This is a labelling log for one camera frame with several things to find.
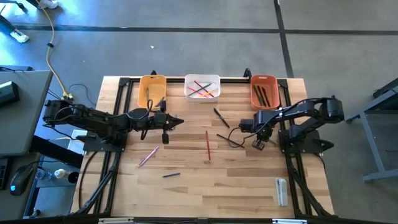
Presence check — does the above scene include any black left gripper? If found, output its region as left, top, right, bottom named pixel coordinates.
left=136, top=101, right=185, bottom=145

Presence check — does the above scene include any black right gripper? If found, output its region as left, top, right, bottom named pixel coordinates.
left=251, top=123, right=275, bottom=152

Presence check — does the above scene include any black pencil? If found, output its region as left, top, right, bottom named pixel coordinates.
left=216, top=133, right=246, bottom=149

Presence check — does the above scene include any pink pencil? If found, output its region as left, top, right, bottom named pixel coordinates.
left=187, top=86, right=208, bottom=98

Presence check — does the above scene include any clear pink pen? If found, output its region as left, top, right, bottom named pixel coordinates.
left=138, top=146, right=160, bottom=168

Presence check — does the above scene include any dark red pencil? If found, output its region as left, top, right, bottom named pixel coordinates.
left=193, top=80, right=215, bottom=98

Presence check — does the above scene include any black marker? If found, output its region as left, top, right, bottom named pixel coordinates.
left=261, top=86, right=271, bottom=108

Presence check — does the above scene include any dark grey pencil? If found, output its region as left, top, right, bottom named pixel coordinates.
left=188, top=83, right=213, bottom=96

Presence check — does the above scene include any yellow plastic bin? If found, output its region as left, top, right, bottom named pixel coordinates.
left=137, top=74, right=167, bottom=113

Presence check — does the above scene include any white plastic bin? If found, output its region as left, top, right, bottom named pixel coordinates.
left=183, top=73, right=221, bottom=103

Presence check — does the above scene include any white stapler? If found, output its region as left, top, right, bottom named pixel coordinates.
left=274, top=177, right=289, bottom=207

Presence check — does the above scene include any orange plastic bin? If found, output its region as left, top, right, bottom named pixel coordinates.
left=249, top=74, right=281, bottom=112

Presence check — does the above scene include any black round cap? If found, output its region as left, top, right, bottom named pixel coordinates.
left=67, top=170, right=80, bottom=184

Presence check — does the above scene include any small white bottle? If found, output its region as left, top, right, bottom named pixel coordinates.
left=53, top=168, right=70, bottom=179

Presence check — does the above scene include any grey metal table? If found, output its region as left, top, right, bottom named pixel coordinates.
left=343, top=77, right=398, bottom=183

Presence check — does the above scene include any clear water bottle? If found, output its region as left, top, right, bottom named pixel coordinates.
left=34, top=167, right=54, bottom=182

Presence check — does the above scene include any grey desk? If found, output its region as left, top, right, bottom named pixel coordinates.
left=0, top=70, right=53, bottom=157

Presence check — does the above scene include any black computer mouse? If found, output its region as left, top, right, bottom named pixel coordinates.
left=8, top=164, right=35, bottom=197

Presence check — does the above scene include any black desk device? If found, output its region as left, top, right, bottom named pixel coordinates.
left=0, top=80, right=21, bottom=108

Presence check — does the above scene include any person's shoe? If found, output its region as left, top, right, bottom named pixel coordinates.
left=8, top=29, right=30, bottom=44
left=37, top=0, right=60, bottom=10

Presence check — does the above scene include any black keyboard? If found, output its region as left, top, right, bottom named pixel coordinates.
left=0, top=156, right=9, bottom=191

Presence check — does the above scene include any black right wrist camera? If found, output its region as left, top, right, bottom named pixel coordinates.
left=238, top=119, right=255, bottom=133

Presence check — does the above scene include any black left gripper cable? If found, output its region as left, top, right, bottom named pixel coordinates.
left=139, top=98, right=155, bottom=141

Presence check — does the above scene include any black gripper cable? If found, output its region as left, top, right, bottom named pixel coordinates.
left=139, top=98, right=155, bottom=141
left=228, top=126, right=265, bottom=149

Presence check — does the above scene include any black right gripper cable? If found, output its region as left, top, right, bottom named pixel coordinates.
left=228, top=126, right=265, bottom=149

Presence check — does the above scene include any black metal table frame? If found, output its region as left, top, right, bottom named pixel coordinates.
left=73, top=67, right=336, bottom=218

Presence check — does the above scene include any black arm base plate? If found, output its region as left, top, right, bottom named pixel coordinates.
left=278, top=128, right=335, bottom=156
left=76, top=133, right=129, bottom=153

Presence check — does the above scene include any white bracket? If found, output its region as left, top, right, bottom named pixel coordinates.
left=272, top=218, right=308, bottom=224
left=98, top=217, right=135, bottom=224

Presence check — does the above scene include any thin black floor cable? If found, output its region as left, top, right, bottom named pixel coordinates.
left=46, top=83, right=98, bottom=107

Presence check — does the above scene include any yellow extension cable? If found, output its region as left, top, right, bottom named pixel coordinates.
left=34, top=0, right=75, bottom=102

